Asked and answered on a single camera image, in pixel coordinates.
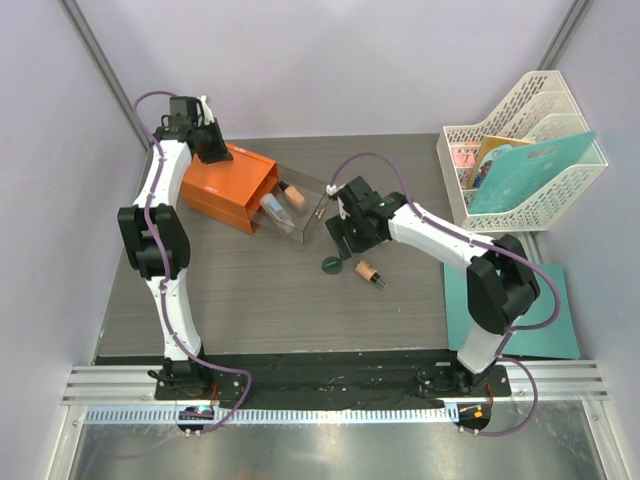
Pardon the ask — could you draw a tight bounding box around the peach bottle black cap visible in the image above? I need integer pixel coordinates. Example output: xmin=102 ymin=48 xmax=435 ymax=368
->
xmin=355 ymin=260 xmax=387 ymax=289

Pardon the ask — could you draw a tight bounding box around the orange drawer organizer box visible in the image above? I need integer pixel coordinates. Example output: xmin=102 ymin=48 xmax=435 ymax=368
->
xmin=180 ymin=143 xmax=279 ymax=235

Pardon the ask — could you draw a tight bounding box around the peach foundation bottle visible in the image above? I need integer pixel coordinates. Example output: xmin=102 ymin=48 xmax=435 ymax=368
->
xmin=279 ymin=181 xmax=308 ymax=213

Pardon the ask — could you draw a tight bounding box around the clear drawer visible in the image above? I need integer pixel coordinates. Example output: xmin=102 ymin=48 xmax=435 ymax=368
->
xmin=248 ymin=202 xmax=279 ymax=232
xmin=251 ymin=165 xmax=328 ymax=243

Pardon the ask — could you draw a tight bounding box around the clear plastic tube bottle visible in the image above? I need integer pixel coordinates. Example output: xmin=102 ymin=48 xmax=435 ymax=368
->
xmin=260 ymin=193 xmax=295 ymax=234

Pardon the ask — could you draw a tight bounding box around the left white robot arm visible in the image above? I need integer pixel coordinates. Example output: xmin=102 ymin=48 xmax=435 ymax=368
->
xmin=117 ymin=94 xmax=232 ymax=400

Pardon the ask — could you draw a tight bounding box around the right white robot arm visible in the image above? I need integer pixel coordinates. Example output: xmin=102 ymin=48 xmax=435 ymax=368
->
xmin=326 ymin=176 xmax=540 ymax=395

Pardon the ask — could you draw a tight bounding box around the pink booklet in holder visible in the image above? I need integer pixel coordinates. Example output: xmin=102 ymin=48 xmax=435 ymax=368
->
xmin=451 ymin=144 xmax=480 ymax=189

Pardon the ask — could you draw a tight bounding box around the yellow book in holder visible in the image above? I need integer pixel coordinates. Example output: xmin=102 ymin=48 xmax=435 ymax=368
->
xmin=467 ymin=135 xmax=532 ymax=189

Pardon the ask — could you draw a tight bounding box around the teal plastic folder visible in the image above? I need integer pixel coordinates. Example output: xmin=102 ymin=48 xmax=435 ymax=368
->
xmin=468 ymin=131 xmax=596 ymax=215

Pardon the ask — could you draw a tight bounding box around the white mesh file holder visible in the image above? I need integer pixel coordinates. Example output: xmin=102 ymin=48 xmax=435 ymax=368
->
xmin=437 ymin=70 xmax=608 ymax=232

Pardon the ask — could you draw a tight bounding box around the teal clipboard on table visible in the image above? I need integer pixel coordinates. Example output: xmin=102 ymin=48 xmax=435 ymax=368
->
xmin=443 ymin=264 xmax=581 ymax=360

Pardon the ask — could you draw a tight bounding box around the green puff with strap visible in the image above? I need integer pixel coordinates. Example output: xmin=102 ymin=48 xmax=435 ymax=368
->
xmin=321 ymin=256 xmax=343 ymax=275

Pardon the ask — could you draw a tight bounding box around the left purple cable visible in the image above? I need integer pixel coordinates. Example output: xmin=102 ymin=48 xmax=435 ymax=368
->
xmin=133 ymin=88 xmax=254 ymax=434

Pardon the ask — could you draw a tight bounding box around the purple cable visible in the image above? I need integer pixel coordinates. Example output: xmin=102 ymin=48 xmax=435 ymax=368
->
xmin=133 ymin=88 xmax=254 ymax=434
xmin=327 ymin=152 xmax=562 ymax=436

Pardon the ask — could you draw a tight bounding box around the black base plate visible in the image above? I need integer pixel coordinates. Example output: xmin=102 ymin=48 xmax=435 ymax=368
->
xmin=153 ymin=349 xmax=512 ymax=401

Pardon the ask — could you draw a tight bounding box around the white slotted cable duct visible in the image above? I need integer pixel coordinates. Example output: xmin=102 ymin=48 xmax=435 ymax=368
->
xmin=85 ymin=404 xmax=459 ymax=425

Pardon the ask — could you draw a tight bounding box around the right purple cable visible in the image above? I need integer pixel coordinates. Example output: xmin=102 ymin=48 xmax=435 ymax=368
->
xmin=327 ymin=152 xmax=562 ymax=436

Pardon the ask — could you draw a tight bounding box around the aluminium rail frame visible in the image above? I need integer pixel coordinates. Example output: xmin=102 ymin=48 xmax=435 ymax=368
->
xmin=63 ymin=356 xmax=608 ymax=410

